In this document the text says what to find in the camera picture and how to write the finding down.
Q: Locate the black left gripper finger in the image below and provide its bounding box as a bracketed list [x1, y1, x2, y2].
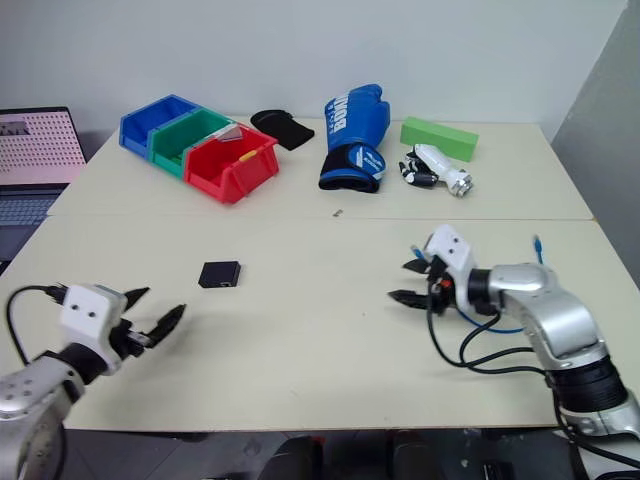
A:
[148, 302, 188, 349]
[122, 285, 152, 317]

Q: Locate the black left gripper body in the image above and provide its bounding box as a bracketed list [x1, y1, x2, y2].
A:
[110, 319, 154, 361]

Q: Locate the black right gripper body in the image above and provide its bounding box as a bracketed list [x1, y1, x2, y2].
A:
[424, 256, 458, 318]

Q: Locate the small black box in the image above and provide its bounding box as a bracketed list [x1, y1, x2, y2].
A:
[197, 259, 243, 289]

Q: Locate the white robotic hand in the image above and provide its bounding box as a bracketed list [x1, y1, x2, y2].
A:
[397, 143, 474, 199]

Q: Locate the green foam block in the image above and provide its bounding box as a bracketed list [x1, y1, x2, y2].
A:
[399, 115, 480, 164]

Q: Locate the blue boxing glove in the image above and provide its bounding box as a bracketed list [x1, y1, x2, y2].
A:
[317, 84, 392, 193]

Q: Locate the red plastic storage bin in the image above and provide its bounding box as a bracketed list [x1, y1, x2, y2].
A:
[182, 126, 280, 206]

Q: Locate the blue plastic storage bin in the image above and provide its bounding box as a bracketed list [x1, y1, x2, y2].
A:
[118, 93, 204, 161]

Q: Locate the green plastic storage bin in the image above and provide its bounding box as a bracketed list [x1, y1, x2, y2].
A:
[149, 107, 247, 181]

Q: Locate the open laptop computer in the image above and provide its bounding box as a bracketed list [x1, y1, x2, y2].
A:
[0, 105, 89, 275]

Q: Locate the clear plastic bag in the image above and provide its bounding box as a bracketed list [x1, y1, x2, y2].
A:
[214, 124, 245, 145]

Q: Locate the black fabric pouch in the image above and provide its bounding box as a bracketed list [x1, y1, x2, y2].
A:
[249, 108, 317, 152]

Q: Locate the grey partition panel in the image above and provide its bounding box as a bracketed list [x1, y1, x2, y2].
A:
[549, 0, 640, 294]

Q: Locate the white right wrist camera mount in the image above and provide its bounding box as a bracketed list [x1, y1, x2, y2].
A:
[423, 224, 477, 314]

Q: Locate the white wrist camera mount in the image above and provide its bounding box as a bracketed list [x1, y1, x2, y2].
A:
[58, 283, 129, 377]
[423, 224, 477, 314]

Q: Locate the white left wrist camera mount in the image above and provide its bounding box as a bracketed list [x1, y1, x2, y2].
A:
[58, 283, 129, 377]

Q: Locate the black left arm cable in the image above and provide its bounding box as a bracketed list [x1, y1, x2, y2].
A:
[6, 283, 69, 369]

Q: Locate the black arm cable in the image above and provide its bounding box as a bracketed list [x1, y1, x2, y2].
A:
[6, 283, 69, 369]
[424, 298, 640, 472]

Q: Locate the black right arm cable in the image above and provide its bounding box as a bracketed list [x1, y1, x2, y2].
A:
[424, 298, 640, 472]

